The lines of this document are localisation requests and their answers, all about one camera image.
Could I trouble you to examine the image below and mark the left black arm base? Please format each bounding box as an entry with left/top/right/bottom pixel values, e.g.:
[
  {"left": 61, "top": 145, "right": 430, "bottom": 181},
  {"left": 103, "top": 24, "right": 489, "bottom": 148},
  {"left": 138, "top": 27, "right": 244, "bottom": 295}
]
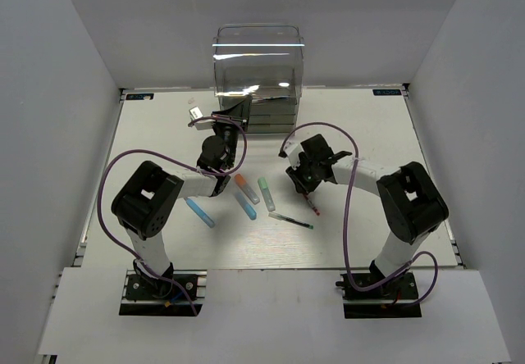
[{"left": 119, "top": 266, "right": 208, "bottom": 317}]

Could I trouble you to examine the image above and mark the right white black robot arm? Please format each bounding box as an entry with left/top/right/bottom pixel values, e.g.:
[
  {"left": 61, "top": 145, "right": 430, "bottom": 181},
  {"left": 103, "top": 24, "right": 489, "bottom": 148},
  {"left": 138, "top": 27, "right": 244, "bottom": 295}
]
[{"left": 279, "top": 134, "right": 450, "bottom": 298}]

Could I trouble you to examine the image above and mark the right blue table label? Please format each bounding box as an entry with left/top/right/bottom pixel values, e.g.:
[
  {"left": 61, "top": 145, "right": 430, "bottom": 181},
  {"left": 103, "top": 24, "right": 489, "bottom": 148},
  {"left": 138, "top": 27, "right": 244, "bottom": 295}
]
[{"left": 372, "top": 89, "right": 402, "bottom": 96}]

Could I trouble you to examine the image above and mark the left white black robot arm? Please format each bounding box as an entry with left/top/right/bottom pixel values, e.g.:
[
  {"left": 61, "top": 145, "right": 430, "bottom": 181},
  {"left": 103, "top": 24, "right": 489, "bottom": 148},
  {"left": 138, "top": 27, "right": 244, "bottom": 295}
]
[{"left": 111, "top": 96, "right": 253, "bottom": 298}]

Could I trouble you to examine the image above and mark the red gel pen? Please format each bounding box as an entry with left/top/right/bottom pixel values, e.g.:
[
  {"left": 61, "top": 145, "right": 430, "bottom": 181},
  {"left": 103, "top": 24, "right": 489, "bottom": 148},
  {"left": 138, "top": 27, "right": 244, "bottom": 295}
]
[{"left": 303, "top": 194, "right": 321, "bottom": 216}]

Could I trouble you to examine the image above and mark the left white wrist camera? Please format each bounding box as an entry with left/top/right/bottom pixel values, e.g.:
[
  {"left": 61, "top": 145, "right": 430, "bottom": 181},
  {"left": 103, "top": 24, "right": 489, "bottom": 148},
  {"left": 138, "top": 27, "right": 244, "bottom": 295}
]
[{"left": 188, "top": 107, "right": 214, "bottom": 130}]

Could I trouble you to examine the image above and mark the orange highlighter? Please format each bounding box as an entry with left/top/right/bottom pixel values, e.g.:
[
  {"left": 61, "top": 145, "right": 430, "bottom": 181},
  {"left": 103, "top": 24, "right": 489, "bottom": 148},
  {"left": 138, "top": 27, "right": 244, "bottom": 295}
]
[{"left": 234, "top": 174, "right": 260, "bottom": 204}]

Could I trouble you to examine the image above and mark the green highlighter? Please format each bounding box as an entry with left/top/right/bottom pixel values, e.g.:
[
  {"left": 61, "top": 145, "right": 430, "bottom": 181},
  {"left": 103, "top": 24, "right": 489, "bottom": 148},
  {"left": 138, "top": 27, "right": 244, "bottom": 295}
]
[{"left": 258, "top": 177, "right": 276, "bottom": 212}]

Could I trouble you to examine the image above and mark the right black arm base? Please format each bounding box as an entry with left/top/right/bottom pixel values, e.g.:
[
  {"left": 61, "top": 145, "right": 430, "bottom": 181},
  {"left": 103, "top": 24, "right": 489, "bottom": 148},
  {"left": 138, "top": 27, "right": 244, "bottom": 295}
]
[{"left": 336, "top": 272, "right": 422, "bottom": 320}]

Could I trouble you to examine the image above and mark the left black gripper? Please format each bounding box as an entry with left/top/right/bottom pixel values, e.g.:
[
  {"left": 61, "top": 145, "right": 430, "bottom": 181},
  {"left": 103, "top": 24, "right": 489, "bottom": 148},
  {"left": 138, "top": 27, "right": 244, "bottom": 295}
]
[{"left": 210, "top": 96, "right": 252, "bottom": 169}]

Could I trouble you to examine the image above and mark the blue table label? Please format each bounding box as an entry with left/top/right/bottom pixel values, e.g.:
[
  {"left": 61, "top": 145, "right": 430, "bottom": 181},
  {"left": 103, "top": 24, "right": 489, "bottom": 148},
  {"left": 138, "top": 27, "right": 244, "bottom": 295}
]
[
  {"left": 126, "top": 93, "right": 154, "bottom": 101},
  {"left": 372, "top": 89, "right": 402, "bottom": 96}
]

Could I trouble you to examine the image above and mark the left blue table label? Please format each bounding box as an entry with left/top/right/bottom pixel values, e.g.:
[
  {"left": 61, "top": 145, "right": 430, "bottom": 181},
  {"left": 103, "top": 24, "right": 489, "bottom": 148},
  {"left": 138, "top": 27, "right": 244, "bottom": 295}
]
[{"left": 126, "top": 93, "right": 154, "bottom": 101}]

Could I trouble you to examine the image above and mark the green gel pen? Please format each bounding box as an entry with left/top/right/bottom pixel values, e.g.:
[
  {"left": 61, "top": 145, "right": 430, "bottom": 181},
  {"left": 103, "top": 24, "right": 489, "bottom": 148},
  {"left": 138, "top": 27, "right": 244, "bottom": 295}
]
[{"left": 268, "top": 212, "right": 314, "bottom": 230}]

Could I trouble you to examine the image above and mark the light blue highlighter left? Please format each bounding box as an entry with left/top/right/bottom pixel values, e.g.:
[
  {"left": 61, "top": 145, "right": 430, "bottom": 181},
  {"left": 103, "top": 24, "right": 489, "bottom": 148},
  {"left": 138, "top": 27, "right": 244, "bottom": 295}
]
[{"left": 185, "top": 198, "right": 215, "bottom": 229}]

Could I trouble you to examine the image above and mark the clear acrylic drawer organizer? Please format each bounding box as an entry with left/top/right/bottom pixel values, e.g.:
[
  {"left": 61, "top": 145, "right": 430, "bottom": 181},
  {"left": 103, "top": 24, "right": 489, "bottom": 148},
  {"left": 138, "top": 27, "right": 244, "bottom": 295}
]
[{"left": 212, "top": 23, "right": 304, "bottom": 134}]

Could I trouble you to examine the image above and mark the blue highlighter middle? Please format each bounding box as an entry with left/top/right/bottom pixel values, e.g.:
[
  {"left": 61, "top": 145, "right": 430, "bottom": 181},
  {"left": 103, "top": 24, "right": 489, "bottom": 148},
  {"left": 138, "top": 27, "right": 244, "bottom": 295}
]
[{"left": 234, "top": 192, "right": 257, "bottom": 221}]

